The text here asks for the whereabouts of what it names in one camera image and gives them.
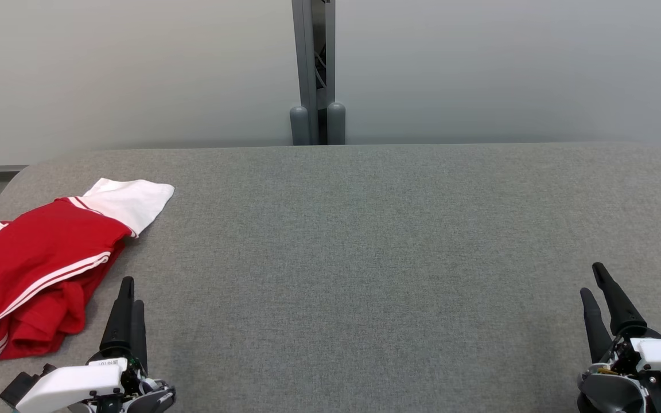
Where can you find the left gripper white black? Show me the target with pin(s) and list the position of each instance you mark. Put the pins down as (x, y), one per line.
(78, 384)

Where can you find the red shorts with white stripe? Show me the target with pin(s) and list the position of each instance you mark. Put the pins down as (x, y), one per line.
(49, 324)

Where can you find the red white-sleeved numbered jersey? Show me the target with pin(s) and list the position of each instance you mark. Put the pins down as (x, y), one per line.
(49, 235)

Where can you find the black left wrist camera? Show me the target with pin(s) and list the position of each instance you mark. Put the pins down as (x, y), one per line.
(18, 389)

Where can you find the grey cylindrical post foot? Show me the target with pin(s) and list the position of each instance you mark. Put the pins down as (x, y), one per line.
(299, 126)
(336, 123)

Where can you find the grey metal partition post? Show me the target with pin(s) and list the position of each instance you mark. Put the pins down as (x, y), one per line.
(306, 57)

